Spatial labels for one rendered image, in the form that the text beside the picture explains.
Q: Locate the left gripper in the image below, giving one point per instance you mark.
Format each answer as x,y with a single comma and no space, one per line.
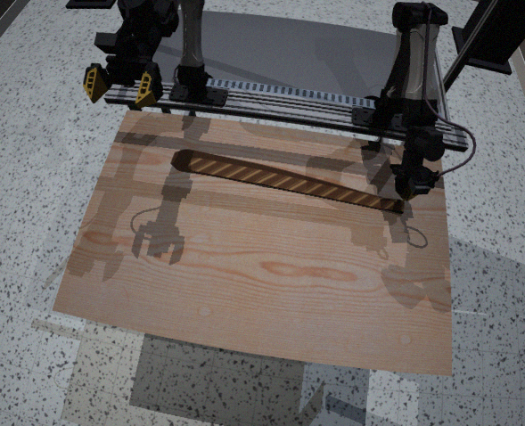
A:
409,160

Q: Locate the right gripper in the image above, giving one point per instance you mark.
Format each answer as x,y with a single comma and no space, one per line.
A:
97,81

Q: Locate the black slotted metal crossbar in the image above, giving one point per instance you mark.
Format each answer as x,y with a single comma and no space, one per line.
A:
455,140

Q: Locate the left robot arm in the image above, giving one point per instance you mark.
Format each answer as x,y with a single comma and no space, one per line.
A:
412,85

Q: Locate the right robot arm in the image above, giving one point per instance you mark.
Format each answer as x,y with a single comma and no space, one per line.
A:
191,72

